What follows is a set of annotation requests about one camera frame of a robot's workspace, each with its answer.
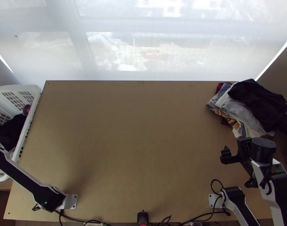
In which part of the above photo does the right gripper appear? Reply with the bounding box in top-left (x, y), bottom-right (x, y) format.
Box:
top-left (219, 145), bottom-right (252, 169)

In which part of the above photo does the pile of folded clothes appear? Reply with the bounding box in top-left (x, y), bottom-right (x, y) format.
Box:
top-left (206, 79), bottom-right (287, 139)

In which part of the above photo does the white sheer curtain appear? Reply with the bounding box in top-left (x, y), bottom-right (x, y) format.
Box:
top-left (0, 0), bottom-right (287, 82)

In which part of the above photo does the white laundry basket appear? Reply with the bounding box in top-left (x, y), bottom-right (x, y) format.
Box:
top-left (0, 84), bottom-right (42, 182)

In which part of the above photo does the heap of clothes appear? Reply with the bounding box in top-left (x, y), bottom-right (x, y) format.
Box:
top-left (0, 104), bottom-right (31, 152)

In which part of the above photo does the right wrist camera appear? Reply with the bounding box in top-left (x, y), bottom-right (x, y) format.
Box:
top-left (237, 137), bottom-right (253, 154)

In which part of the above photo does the black cable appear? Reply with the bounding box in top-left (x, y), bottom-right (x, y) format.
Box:
top-left (210, 179), bottom-right (232, 216)
top-left (58, 209), bottom-right (106, 226)
top-left (181, 210), bottom-right (232, 226)

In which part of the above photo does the black camera stand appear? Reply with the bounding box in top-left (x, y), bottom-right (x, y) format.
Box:
top-left (137, 211), bottom-right (149, 226)

